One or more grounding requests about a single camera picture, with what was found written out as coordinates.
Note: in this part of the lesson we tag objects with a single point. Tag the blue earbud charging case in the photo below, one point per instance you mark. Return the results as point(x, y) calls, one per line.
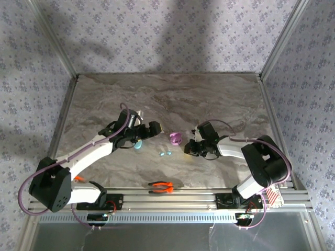
point(138, 146)

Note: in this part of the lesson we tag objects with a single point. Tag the purple earbud charging case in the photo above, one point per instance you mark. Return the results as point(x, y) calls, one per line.
point(175, 141)

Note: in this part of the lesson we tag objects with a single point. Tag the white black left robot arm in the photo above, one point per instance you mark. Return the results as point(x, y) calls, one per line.
point(89, 158)

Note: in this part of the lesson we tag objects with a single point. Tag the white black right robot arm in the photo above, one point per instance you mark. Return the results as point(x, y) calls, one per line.
point(261, 162)

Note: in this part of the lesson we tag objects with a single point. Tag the black circuit board holder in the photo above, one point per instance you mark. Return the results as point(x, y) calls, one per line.
point(244, 216)
point(99, 216)

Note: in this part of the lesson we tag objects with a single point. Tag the grey metal panel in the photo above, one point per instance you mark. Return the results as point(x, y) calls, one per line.
point(167, 238)

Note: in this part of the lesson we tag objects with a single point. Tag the red white striped card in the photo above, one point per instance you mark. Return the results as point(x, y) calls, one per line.
point(273, 198)

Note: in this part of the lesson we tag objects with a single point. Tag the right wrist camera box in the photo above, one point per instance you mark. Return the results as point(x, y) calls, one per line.
point(196, 133)

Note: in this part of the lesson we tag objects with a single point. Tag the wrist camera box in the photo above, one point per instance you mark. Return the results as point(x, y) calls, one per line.
point(196, 133)
point(136, 117)

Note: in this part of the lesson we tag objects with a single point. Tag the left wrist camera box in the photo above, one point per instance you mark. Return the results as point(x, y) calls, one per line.
point(136, 117)

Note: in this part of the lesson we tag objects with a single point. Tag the aluminium mounting rail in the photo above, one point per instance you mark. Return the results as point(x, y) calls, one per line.
point(167, 201)

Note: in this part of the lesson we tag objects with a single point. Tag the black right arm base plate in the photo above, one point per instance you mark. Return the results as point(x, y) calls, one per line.
point(225, 201)

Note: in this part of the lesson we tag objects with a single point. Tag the aluminium table side rail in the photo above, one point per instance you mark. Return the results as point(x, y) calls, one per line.
point(273, 117)
point(63, 117)

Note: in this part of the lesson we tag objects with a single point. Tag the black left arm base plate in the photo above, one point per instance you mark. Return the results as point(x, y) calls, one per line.
point(116, 201)

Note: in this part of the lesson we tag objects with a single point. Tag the aluminium frame post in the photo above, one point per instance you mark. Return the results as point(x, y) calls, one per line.
point(285, 39)
point(57, 41)

